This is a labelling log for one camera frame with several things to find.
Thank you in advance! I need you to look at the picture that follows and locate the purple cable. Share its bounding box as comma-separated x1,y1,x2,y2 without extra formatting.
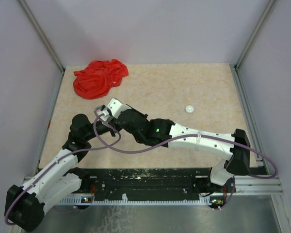
4,106,122,225
93,114,279,211

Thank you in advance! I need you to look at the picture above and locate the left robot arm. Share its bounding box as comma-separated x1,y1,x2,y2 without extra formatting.
4,100,128,232

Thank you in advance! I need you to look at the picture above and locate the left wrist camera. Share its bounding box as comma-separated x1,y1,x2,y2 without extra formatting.
97,105,112,122

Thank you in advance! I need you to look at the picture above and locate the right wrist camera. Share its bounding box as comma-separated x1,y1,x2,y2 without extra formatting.
107,98,131,119

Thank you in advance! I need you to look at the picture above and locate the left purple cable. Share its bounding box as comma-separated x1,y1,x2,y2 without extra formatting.
4,106,122,225

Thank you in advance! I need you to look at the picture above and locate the red cloth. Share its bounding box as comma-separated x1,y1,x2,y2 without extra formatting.
73,59,129,100

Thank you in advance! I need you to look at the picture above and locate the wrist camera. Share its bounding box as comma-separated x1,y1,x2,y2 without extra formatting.
97,105,112,122
107,98,131,119

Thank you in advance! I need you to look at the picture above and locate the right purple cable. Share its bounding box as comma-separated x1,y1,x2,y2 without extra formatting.
93,114,279,211

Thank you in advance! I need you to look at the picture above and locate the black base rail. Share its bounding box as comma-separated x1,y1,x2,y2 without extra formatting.
63,166,235,202

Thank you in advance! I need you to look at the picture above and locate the white earbud case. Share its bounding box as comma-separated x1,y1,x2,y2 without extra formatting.
185,105,194,114

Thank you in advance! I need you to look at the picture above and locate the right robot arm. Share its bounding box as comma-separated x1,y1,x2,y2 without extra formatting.
114,109,250,192

